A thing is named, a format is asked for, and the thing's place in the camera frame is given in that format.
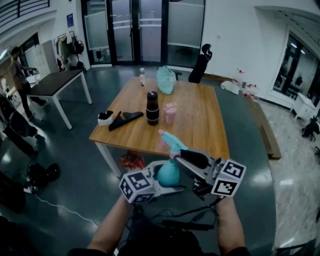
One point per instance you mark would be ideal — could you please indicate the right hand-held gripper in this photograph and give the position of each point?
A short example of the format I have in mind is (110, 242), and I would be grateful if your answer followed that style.
(228, 178)

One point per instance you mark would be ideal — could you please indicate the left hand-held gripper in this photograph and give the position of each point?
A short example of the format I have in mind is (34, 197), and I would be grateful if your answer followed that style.
(137, 186)

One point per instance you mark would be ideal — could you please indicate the teal spray bottle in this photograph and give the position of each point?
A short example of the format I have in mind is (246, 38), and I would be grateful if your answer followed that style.
(168, 175)

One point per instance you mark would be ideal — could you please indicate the teal and pink spray head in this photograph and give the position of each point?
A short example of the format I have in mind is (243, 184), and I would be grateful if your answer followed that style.
(171, 141)

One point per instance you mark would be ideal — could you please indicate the person's left forearm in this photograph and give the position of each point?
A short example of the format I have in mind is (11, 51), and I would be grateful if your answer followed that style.
(110, 225)

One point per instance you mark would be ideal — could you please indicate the person's right forearm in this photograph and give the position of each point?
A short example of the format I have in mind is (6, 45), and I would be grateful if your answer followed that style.
(230, 225)

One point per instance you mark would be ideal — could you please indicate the tall black bottle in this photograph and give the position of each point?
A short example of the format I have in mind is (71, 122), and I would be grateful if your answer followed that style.
(152, 107)

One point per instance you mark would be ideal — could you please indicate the small clear bottle white cap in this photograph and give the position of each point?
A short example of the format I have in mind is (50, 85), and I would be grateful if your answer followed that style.
(142, 78)

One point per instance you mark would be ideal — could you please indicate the red packet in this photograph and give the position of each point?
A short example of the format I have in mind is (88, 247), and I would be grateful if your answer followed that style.
(131, 161)

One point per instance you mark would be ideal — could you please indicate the wooden table with white legs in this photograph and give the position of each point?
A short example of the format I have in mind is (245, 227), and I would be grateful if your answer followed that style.
(175, 120)

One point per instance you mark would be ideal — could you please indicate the black bar-shaped device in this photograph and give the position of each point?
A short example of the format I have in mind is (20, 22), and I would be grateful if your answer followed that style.
(190, 225)

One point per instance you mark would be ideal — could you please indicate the pink cup with lid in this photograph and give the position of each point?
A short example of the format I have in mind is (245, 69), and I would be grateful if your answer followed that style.
(170, 113)

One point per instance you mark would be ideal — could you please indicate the person's dark clothing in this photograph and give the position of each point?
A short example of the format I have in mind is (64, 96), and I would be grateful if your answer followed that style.
(155, 242)

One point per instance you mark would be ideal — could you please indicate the white box with black insert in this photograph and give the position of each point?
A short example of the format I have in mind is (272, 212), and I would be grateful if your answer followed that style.
(105, 118)

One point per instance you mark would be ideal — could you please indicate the white plastic bag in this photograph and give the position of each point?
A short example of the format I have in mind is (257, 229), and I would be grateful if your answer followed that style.
(230, 87)

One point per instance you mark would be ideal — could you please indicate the teal plastic bag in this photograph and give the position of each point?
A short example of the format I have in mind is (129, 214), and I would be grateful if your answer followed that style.
(165, 80)

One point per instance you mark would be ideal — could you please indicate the black office chair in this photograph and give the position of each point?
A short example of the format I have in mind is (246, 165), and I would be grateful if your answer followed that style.
(198, 70)

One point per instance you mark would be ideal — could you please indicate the clear bottles with red caps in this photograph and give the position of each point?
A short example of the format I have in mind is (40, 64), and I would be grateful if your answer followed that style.
(246, 85)

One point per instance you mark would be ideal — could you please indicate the black bag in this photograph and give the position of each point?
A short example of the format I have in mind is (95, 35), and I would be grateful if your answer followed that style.
(43, 175)

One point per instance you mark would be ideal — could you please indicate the black swivel chair base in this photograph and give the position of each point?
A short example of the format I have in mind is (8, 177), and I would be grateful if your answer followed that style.
(311, 128)

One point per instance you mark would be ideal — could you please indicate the small white table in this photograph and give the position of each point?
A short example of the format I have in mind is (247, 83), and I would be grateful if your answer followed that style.
(303, 105)

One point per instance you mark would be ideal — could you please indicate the black table with white legs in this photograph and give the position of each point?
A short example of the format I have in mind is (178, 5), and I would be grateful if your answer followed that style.
(57, 82)

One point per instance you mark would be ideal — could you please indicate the glass double door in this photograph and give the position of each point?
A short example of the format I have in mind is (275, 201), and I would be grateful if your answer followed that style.
(140, 30)

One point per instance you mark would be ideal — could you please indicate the clothes rack with clothes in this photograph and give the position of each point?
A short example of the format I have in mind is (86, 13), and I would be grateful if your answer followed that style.
(71, 47)

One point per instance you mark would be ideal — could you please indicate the blue wall sign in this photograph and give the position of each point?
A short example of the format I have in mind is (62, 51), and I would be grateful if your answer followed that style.
(70, 20)

